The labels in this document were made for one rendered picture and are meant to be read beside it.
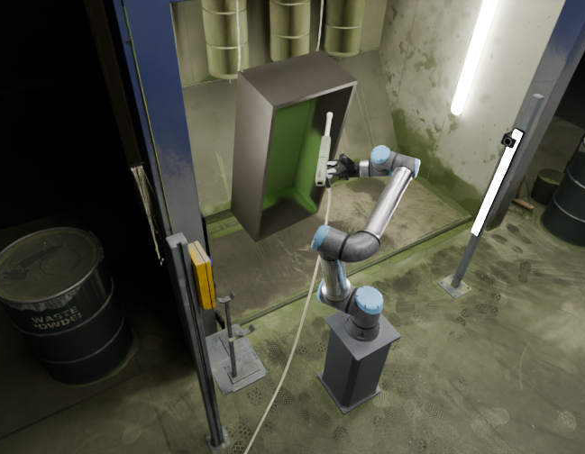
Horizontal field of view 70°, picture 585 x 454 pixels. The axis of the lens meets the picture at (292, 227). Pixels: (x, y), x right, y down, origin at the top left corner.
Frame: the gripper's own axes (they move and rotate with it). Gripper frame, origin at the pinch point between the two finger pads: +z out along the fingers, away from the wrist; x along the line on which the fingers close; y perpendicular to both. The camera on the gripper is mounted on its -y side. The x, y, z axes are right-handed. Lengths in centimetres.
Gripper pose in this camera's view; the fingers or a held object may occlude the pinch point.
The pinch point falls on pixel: (322, 167)
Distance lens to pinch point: 227.3
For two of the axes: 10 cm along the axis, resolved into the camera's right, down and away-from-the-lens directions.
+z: -9.7, 0.1, 2.6
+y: 2.3, 4.8, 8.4
